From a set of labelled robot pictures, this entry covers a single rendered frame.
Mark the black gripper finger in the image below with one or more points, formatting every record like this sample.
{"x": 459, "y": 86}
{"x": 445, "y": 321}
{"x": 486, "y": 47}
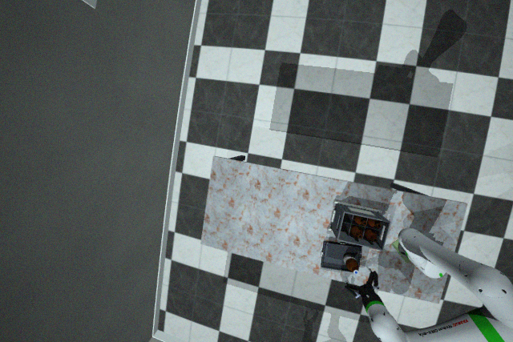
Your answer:
{"x": 372, "y": 278}
{"x": 349, "y": 288}

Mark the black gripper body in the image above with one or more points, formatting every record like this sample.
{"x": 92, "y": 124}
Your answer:
{"x": 366, "y": 290}

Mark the dark grey crate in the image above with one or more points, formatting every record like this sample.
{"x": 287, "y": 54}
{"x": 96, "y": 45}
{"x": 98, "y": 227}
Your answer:
{"x": 343, "y": 225}

